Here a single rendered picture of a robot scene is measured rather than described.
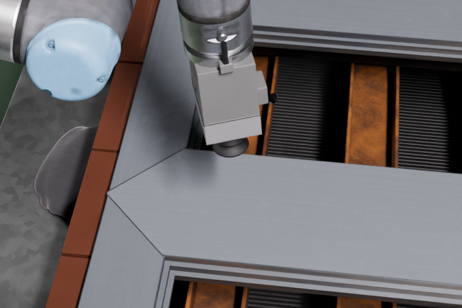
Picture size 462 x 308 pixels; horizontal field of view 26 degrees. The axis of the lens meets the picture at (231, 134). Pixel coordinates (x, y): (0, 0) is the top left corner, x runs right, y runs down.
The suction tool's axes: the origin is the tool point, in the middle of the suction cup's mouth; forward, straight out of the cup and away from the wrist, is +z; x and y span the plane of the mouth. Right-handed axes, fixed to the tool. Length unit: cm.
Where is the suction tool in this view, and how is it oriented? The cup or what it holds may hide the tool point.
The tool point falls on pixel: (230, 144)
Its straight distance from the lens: 117.2
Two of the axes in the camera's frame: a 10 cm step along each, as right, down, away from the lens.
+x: -9.8, 1.9, -0.8
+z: 0.8, 7.1, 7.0
